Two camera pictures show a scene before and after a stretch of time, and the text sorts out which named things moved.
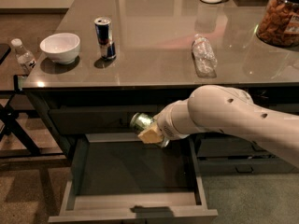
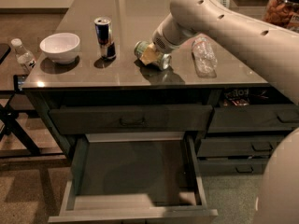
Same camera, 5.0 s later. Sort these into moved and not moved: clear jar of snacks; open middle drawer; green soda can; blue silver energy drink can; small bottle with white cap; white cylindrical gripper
Moved: white cylindrical gripper; green soda can
Not moved: clear jar of snacks; small bottle with white cap; open middle drawer; blue silver energy drink can
